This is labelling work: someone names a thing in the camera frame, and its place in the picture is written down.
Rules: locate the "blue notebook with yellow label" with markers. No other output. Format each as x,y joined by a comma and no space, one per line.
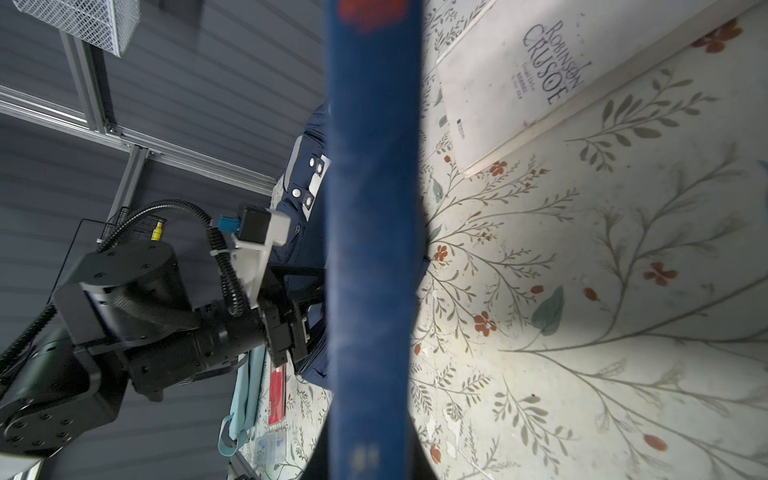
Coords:
374,83

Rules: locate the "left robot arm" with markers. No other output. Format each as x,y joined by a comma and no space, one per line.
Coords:
126,322

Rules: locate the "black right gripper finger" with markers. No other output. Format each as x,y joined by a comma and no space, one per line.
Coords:
420,465

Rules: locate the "white mesh wall basket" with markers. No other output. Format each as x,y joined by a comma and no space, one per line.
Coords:
106,24

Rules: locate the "light blue pouch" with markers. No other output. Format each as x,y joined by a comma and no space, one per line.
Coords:
234,430

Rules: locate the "clear plastic pen bag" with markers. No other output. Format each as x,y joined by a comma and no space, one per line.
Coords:
271,450

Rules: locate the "white Robinson Crusoe book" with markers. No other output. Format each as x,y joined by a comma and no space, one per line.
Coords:
522,67

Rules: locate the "red card pack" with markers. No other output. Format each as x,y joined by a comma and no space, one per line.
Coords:
277,395

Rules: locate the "navy blue student backpack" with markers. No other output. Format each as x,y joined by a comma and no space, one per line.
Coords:
303,240

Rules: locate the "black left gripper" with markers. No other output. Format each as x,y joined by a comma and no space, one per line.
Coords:
291,304

